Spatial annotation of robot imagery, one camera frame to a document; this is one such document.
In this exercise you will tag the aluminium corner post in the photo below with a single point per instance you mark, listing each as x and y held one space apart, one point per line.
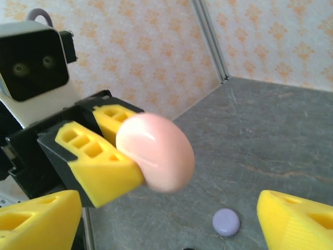
209 39

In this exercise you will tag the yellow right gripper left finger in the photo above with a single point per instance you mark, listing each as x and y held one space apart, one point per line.
39 224

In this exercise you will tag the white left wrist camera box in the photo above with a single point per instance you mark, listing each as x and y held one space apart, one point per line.
33 65

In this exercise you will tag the purple earbud charging case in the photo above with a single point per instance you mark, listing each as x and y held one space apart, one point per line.
225 222

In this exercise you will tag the black earbud charging case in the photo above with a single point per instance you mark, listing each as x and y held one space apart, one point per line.
188 249

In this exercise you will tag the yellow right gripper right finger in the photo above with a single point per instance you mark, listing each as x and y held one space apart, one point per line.
296 224

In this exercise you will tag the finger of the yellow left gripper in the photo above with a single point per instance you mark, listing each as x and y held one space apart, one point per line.
104 172
112 114

